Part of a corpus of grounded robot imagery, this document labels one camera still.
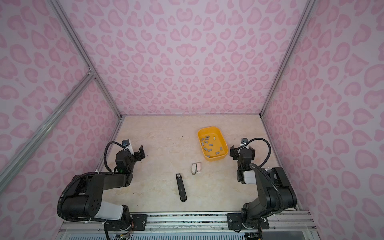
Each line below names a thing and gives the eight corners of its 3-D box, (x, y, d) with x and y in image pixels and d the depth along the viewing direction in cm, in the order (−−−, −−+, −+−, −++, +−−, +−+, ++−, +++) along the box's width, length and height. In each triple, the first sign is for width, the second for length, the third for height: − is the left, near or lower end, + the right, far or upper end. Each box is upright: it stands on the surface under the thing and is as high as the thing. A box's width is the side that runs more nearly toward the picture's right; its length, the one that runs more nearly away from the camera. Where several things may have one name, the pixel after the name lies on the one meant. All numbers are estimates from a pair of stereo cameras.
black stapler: (181, 202, 81) (180, 201, 79) (175, 177, 91) (174, 174, 88) (187, 200, 82) (187, 198, 79) (181, 175, 91) (180, 172, 89)
